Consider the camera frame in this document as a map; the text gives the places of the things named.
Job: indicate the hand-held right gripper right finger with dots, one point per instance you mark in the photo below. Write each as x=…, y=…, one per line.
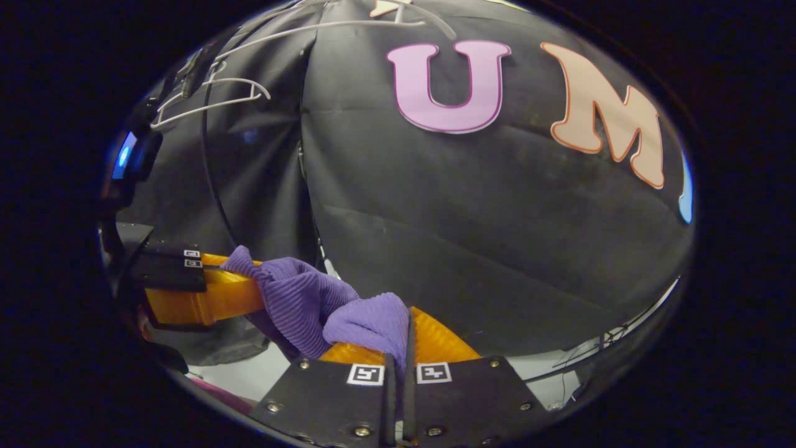
x=472, y=398

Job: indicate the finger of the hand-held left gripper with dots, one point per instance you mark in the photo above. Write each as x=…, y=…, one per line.
x=168, y=253
x=168, y=277

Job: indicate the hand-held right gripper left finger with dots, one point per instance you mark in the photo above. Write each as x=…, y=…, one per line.
x=323, y=398

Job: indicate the purple ribbed jacket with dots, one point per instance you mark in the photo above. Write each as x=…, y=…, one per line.
x=298, y=298

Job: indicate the pink cloth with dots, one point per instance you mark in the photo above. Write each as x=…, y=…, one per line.
x=217, y=393

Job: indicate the black backdrop cloth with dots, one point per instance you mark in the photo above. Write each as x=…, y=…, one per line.
x=466, y=218

